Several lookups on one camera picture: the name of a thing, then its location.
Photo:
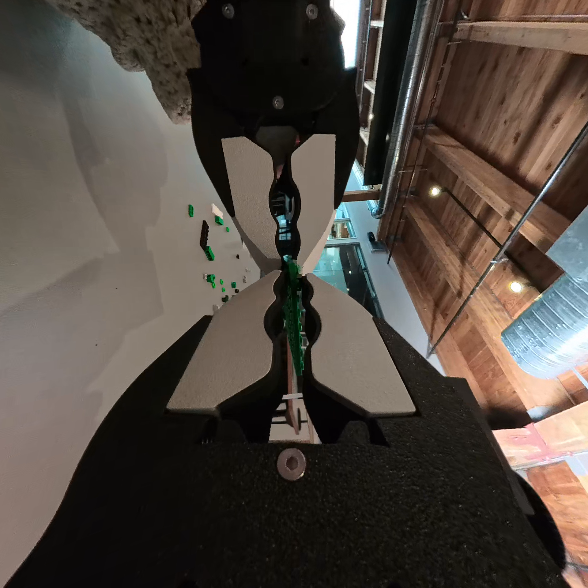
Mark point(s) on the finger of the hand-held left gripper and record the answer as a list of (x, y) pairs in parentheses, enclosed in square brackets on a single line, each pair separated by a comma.
[(317, 183), (248, 193)]

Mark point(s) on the person's left forearm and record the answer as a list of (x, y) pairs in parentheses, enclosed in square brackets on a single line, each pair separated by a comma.
[(147, 50)]

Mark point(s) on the black lego plate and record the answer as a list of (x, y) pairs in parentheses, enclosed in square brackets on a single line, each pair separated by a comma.
[(204, 234)]

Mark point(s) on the round ceiling lamp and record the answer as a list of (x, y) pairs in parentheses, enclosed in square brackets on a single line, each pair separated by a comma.
[(434, 190), (515, 286)]

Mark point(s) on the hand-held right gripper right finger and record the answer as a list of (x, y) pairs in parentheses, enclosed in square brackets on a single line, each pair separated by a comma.
[(363, 363)]

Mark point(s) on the pile of lego pieces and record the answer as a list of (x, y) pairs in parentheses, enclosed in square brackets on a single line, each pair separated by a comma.
[(210, 252)]

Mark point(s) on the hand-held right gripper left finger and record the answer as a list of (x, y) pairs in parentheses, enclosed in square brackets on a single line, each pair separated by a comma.
[(225, 363)]

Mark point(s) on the black ceiling panel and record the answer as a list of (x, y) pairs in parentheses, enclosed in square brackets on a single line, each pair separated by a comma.
[(386, 92)]

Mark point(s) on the large silver air duct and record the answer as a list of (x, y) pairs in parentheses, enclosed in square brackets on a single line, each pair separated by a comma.
[(546, 321)]

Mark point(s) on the silver ventilation duct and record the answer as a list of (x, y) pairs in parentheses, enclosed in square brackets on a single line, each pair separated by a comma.
[(404, 119)]

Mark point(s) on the white lego plate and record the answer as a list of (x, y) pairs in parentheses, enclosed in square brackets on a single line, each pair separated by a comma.
[(216, 209)]

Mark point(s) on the green lego baseplate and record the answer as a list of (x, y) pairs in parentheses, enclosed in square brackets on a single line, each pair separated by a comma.
[(294, 321)]

